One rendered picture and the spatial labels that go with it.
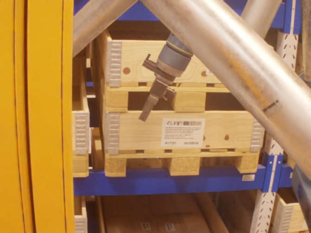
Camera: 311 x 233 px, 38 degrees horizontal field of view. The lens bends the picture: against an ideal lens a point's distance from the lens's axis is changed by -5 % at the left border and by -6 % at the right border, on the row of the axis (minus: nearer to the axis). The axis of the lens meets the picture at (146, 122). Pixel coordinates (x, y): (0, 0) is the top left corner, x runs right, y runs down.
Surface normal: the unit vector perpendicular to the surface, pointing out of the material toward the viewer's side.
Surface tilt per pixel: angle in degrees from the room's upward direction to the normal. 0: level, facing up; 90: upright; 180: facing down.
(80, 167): 90
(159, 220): 0
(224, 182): 90
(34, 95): 90
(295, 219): 90
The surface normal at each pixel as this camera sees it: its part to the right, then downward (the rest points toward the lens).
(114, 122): 0.14, 0.34
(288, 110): -0.29, 0.00
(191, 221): 0.04, -0.94
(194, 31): -0.57, 0.29
